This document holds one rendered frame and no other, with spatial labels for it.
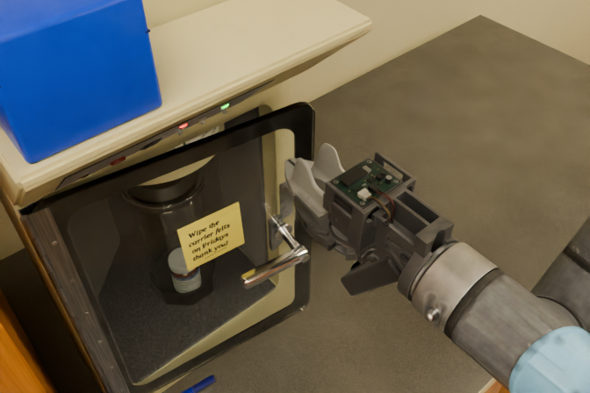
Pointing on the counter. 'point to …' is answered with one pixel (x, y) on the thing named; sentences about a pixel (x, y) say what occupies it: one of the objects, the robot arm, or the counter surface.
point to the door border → (57, 257)
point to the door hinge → (51, 273)
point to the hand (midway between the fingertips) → (295, 172)
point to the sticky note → (212, 236)
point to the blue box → (70, 52)
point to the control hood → (206, 71)
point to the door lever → (298, 253)
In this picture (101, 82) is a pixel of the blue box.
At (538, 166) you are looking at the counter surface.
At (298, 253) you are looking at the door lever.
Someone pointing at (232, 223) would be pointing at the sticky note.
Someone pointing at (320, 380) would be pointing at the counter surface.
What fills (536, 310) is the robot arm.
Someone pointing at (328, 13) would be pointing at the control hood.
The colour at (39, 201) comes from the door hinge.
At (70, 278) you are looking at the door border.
